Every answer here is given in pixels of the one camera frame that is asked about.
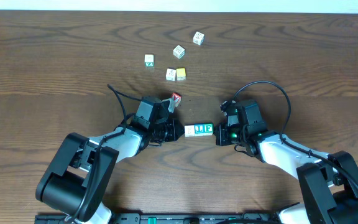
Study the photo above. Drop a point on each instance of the white letter Y block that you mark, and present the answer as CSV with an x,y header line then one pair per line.
x,y
189,130

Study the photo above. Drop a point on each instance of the white block top right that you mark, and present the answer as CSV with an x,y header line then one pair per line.
x,y
198,38

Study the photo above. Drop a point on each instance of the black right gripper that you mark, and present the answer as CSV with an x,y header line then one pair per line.
x,y
220,136

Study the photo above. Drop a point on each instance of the white block teal side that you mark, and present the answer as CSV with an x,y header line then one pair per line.
x,y
178,51

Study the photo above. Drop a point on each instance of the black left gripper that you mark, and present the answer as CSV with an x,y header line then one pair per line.
x,y
180,130

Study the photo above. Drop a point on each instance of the red letter A block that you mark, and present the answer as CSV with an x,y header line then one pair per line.
x,y
176,98

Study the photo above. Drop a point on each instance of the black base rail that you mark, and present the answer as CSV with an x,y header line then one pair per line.
x,y
129,218

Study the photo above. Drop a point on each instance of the white block green side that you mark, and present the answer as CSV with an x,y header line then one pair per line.
x,y
149,60

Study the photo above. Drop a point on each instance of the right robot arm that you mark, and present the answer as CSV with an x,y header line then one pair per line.
x,y
328,182

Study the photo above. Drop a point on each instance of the yellow block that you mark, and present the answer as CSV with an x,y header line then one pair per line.
x,y
181,74

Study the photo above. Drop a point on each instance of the white picture block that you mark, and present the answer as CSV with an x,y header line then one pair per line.
x,y
171,74

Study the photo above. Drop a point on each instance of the green letter F block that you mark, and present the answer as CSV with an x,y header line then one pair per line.
x,y
208,129

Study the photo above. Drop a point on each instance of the blue letter L block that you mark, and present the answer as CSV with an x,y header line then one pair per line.
x,y
199,129

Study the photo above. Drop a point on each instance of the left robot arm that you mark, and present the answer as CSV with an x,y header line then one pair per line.
x,y
77,177

